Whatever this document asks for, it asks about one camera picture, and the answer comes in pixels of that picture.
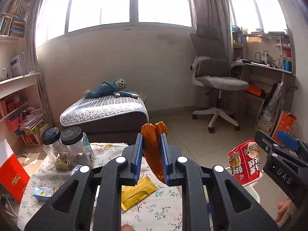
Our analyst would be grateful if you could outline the dark ottoman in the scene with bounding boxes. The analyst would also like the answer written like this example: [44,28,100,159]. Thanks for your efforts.
[60,90,150,142]

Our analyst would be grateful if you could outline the blue plush monkey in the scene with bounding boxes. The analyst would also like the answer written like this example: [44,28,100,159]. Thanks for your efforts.
[84,77,139,99]

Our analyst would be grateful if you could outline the clear jar with black lid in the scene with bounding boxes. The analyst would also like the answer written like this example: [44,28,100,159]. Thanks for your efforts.
[41,126,73,171]

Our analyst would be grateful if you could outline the person's right hand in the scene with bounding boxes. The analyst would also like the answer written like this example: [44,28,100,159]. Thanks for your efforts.
[274,198,297,225]

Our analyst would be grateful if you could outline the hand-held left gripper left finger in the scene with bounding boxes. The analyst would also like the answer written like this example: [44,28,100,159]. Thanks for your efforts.
[24,133,145,231]

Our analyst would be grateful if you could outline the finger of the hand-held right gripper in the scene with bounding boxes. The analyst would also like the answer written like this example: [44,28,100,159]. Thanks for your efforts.
[254,130,283,159]
[277,130,308,167]

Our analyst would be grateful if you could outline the red white paper bag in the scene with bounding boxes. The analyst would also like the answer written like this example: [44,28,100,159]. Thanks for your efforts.
[0,140,31,203]

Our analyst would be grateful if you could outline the orange fuzzy cloth item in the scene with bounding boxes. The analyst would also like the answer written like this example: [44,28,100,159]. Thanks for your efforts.
[141,121,167,184]

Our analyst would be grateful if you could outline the beige paper sheet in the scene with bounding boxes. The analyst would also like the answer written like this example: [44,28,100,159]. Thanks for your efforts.
[17,149,40,165]

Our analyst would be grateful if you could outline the blue white booklets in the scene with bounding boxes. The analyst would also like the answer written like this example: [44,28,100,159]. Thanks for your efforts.
[10,54,24,76]

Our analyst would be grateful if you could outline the light blue tissue pack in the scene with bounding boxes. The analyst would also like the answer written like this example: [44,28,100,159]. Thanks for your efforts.
[32,186,54,201]

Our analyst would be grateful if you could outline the row of books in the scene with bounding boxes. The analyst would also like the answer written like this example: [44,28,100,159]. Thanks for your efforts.
[0,0,33,37]

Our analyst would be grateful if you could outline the orange paper bag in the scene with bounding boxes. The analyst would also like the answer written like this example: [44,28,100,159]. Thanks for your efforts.
[274,112,297,145]

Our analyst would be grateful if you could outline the floral tablecloth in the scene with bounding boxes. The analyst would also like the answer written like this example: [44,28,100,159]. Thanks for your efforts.
[18,142,186,231]

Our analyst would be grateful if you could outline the wooden desk with hutch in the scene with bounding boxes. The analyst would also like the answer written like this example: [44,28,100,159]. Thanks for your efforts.
[231,30,296,135]

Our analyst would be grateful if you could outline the orange box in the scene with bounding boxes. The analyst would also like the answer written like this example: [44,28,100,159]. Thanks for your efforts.
[248,85,264,97]

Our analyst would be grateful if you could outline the small window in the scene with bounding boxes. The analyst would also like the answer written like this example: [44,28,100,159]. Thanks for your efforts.
[228,0,288,33]

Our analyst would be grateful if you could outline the red instant noodle packet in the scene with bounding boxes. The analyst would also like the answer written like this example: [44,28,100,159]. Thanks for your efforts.
[228,140,261,186]

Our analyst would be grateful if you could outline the grey curtain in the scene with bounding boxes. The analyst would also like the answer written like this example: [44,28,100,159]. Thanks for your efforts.
[192,0,233,63]
[22,0,63,128]

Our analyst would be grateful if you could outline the clear plastic bag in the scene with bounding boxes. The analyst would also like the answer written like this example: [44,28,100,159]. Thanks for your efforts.
[262,82,283,123]

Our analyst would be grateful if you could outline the white plastic bin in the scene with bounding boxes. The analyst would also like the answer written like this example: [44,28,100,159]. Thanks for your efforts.
[224,167,261,205]

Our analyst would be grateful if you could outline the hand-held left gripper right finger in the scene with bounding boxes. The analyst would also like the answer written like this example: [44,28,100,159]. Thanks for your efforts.
[160,133,280,231]

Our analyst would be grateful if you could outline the clear plastic wrapper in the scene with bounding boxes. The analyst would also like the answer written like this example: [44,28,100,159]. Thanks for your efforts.
[70,165,83,177]

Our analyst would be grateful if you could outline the clear jar with brown nuts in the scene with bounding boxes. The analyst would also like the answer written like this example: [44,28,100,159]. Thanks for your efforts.
[60,126,95,167]

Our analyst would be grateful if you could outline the grey white quilted cover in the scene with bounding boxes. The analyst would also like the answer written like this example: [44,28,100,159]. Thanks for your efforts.
[60,90,150,127]

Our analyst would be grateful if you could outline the white wall bookshelf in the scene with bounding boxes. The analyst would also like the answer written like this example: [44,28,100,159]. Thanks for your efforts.
[0,0,34,39]

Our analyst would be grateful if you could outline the pink basket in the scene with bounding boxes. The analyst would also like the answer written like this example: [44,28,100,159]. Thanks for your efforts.
[5,115,22,131]

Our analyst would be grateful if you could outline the pile of papers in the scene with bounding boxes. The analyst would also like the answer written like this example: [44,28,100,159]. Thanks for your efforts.
[19,108,45,129]

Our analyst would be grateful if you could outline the grey office chair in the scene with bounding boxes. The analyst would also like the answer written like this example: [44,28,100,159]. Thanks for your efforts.
[189,25,249,134]

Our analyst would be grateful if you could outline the white low shelf unit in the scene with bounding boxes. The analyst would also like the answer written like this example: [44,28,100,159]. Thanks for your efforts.
[0,72,45,145]

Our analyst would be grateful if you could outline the stack of books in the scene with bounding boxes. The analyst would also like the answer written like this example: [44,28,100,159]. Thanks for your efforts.
[256,115,273,133]

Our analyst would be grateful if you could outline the yellow packet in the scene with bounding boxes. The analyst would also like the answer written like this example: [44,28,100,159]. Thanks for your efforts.
[121,176,158,211]

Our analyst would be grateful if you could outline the large window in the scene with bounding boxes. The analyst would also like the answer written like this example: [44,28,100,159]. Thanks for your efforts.
[35,0,194,47]

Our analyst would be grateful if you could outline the black desk cables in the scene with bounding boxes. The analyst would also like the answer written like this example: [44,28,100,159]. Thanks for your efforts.
[268,55,284,68]

